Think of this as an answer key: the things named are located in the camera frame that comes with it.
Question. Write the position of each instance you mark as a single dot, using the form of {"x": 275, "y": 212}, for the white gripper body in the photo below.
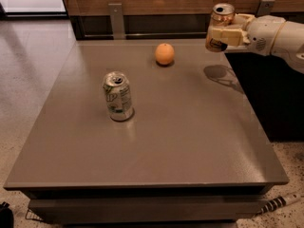
{"x": 262, "y": 32}

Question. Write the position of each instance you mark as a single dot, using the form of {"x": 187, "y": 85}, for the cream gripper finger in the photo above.
{"x": 230, "y": 36}
{"x": 242, "y": 20}

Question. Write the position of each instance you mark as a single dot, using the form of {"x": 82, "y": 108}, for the orange soda can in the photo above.
{"x": 222, "y": 15}

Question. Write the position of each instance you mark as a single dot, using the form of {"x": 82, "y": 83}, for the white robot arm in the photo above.
{"x": 291, "y": 39}

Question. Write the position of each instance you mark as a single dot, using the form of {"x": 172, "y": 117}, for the green white soda can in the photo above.
{"x": 118, "y": 96}

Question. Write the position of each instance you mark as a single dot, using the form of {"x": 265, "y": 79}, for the orange fruit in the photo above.
{"x": 164, "y": 54}

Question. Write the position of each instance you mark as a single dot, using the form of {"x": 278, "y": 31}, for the grey table with drawer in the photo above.
{"x": 193, "y": 149}

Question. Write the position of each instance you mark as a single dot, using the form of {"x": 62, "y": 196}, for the black object bottom left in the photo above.
{"x": 6, "y": 216}

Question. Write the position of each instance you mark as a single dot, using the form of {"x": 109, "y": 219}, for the right metal bracket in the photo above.
{"x": 264, "y": 7}

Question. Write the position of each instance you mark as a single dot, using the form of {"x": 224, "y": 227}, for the metal bracket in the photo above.
{"x": 117, "y": 20}
{"x": 264, "y": 7}

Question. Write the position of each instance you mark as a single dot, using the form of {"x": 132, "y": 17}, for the metal rail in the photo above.
{"x": 139, "y": 36}

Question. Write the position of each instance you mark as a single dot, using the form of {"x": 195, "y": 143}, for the left metal bracket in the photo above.
{"x": 117, "y": 20}

